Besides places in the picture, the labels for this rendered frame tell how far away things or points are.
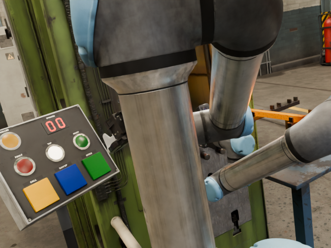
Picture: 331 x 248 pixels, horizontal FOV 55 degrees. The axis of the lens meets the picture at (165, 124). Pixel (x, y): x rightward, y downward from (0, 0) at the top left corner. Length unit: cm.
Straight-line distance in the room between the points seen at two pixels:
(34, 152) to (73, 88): 39
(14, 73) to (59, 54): 530
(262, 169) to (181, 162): 52
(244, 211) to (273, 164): 76
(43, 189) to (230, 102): 62
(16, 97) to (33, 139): 560
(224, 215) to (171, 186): 116
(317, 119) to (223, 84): 33
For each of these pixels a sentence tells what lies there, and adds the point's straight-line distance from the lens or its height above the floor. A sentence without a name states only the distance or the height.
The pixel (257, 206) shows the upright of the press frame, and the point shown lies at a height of 36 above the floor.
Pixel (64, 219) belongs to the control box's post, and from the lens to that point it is 119.
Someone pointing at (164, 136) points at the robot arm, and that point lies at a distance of 36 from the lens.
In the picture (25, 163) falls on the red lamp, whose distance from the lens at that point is 100.
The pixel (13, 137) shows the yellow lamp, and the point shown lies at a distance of 103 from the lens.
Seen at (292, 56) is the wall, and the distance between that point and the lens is 925.
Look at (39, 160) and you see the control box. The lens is 102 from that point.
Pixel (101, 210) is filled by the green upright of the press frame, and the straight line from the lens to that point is 147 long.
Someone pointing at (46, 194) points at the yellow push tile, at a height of 101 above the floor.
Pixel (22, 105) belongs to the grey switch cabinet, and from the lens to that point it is 664.
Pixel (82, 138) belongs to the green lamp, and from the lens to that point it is 110.
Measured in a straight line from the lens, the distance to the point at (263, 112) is 149.
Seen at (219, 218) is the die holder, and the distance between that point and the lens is 151.
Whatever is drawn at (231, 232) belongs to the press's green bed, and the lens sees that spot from 159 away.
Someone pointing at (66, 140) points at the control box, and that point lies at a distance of 108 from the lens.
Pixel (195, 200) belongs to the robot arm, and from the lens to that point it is 39.
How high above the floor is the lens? 136
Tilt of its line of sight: 15 degrees down
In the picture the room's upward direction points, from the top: 11 degrees counter-clockwise
